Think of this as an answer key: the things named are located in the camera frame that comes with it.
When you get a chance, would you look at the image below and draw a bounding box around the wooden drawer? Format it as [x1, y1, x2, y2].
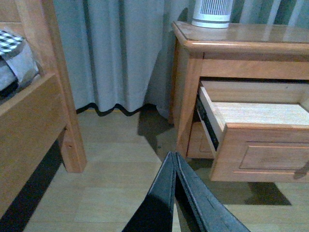
[196, 80, 309, 183]
[187, 122, 213, 159]

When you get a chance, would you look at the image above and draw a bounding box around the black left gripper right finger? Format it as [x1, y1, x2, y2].
[174, 153, 249, 232]

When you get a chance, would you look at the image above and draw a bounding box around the wooden nightstand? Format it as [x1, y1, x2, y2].
[168, 20, 309, 160]

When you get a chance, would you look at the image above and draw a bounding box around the checkered bedding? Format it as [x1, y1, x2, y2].
[0, 30, 39, 99]

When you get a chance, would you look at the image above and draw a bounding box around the white cylindrical air purifier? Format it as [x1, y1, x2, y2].
[192, 0, 233, 29]

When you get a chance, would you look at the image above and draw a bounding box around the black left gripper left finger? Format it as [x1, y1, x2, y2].
[123, 152, 176, 232]

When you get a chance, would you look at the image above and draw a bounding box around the light grey curtain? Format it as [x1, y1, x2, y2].
[52, 0, 309, 119]

